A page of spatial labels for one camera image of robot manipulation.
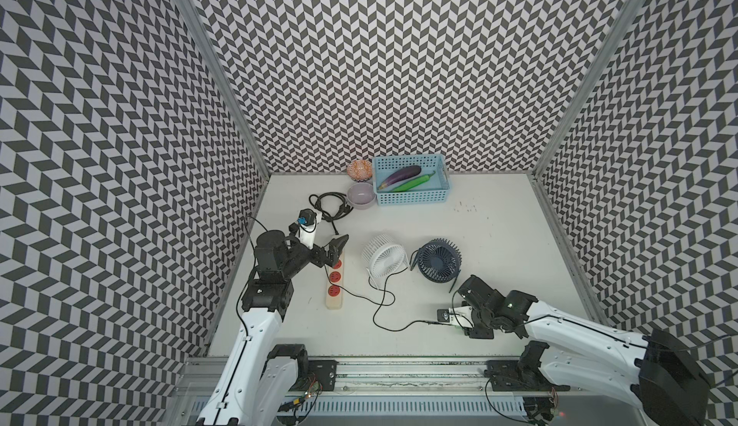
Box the orange blue patterned bowl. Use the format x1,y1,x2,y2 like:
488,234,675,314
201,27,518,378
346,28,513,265
346,159,373,182

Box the black power strip cable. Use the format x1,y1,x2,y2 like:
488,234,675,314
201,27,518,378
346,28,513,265
307,190,354,236

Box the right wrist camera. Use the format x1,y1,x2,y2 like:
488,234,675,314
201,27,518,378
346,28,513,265
436,306,474,328

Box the purple toy eggplant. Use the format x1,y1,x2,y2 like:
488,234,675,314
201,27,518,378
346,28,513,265
378,166,422,191

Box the black white fan cable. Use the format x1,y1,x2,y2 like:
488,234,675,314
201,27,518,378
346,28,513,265
371,266,457,333

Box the white desk fan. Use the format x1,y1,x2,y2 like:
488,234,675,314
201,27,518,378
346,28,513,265
361,234,409,289

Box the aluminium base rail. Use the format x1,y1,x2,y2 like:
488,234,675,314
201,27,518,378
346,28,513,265
163,356,658,426

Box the green plug white fan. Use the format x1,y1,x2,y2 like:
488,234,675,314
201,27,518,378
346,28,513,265
449,314,474,329

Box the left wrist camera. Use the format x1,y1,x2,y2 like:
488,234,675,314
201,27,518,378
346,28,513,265
296,208,322,249

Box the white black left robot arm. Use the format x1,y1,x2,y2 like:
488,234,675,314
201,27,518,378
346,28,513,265
195,223,350,425

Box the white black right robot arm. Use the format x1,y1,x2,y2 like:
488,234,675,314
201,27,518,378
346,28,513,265
446,275,712,425

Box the lilac plastic bowl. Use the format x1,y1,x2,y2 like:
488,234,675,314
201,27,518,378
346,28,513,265
346,182,376,210

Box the aluminium corner post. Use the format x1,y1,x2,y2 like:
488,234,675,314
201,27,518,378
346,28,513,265
172,0,271,179
532,0,646,179

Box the dark blue desk fan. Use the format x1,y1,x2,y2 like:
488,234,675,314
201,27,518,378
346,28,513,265
409,238,462,293

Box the aluminium corner post left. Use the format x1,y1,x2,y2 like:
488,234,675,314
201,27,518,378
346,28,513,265
172,0,271,179

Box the beige power strip red sockets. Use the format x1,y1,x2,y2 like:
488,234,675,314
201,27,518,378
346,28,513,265
325,259,344,311

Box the light blue perforated basket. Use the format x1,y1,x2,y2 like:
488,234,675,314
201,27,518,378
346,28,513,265
372,154,451,206

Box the green toy cucumber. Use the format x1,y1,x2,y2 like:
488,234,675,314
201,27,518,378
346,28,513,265
392,173,434,193

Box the aluminium corner post right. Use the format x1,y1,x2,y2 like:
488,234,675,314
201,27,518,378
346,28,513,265
532,0,646,179

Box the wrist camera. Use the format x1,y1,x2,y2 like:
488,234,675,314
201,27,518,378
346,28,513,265
436,306,474,328
296,208,322,249

